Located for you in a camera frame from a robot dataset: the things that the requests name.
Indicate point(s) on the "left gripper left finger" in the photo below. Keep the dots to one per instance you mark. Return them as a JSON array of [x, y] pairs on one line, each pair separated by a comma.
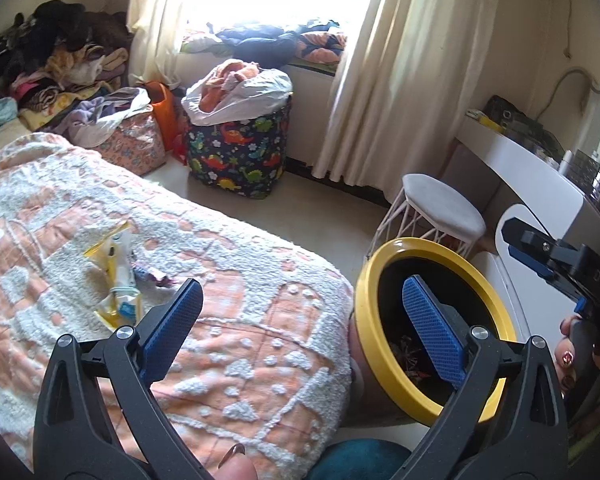
[[74, 437]]

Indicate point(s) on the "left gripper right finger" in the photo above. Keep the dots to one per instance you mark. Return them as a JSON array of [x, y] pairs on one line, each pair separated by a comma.
[[505, 419]]

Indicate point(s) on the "yellow white snack bag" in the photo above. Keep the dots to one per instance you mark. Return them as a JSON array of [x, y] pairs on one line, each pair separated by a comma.
[[113, 255]]

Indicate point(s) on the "yellow rimmed trash bin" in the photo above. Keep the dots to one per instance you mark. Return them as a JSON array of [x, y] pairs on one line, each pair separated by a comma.
[[393, 377]]

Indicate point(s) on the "right hand with red nails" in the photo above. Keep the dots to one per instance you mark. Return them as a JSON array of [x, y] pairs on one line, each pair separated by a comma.
[[566, 356]]

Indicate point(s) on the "left hand thumb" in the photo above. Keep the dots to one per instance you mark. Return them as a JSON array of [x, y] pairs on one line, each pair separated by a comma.
[[236, 465]]

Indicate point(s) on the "white vanity desk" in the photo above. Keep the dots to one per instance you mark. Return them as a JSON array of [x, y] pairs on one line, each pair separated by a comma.
[[482, 158]]

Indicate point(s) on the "white octagonal stool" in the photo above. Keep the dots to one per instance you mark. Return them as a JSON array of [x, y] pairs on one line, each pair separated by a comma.
[[429, 208]]

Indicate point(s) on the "cream curtain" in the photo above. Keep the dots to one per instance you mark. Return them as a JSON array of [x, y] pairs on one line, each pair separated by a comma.
[[159, 28], [402, 89]]

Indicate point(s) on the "pink floral fabric bag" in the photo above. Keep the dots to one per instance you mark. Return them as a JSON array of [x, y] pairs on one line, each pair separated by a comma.
[[136, 145]]

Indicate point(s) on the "dinosaur print laundry basket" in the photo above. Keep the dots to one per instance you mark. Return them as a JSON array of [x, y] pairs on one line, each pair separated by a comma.
[[246, 158]]

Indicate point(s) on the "orange bag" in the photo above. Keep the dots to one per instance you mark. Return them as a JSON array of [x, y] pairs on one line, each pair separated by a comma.
[[162, 101]]

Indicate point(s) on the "white plastic bag with clothes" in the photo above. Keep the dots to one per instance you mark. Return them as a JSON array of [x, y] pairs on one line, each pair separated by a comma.
[[236, 90]]

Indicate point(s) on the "pile of clothes on bed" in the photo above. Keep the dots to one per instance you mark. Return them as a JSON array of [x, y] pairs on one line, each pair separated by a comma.
[[60, 56]]

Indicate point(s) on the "clothes on window sill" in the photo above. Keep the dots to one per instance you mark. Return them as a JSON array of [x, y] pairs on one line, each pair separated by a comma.
[[316, 42]]

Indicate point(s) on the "left cream curtain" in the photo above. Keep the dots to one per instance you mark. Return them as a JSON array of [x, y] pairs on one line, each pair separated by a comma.
[[159, 28]]

